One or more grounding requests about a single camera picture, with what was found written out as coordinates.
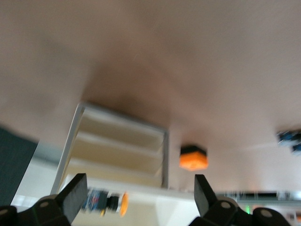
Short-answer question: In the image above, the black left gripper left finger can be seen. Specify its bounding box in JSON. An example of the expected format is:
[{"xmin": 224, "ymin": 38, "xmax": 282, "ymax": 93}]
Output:
[{"xmin": 0, "ymin": 173, "xmax": 88, "ymax": 226}]

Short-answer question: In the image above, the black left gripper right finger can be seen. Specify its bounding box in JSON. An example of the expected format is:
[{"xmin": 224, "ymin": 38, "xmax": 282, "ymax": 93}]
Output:
[{"xmin": 190, "ymin": 174, "xmax": 292, "ymax": 226}]

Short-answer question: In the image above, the yellow push button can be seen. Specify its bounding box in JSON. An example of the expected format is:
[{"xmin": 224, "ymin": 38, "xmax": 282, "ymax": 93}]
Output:
[{"xmin": 81, "ymin": 186, "xmax": 130, "ymax": 218}]

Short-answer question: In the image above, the white plastic drawer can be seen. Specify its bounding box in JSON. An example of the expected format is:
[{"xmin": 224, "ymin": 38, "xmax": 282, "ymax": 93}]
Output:
[
  {"xmin": 79, "ymin": 109, "xmax": 166, "ymax": 137},
  {"xmin": 74, "ymin": 131, "xmax": 164, "ymax": 159},
  {"xmin": 67, "ymin": 156, "xmax": 163, "ymax": 186},
  {"xmin": 68, "ymin": 176, "xmax": 203, "ymax": 226}
]

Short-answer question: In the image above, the white drawer cabinet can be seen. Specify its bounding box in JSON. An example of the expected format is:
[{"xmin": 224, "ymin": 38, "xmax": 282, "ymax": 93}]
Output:
[{"xmin": 50, "ymin": 101, "xmax": 170, "ymax": 196}]

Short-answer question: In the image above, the green push button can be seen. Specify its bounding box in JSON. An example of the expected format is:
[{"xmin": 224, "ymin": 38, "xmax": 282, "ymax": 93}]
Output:
[{"xmin": 276, "ymin": 128, "xmax": 301, "ymax": 145}]

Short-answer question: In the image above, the orange button enclosure box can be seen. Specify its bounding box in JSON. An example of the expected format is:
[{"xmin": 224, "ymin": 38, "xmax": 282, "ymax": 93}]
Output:
[{"xmin": 178, "ymin": 145, "xmax": 209, "ymax": 171}]

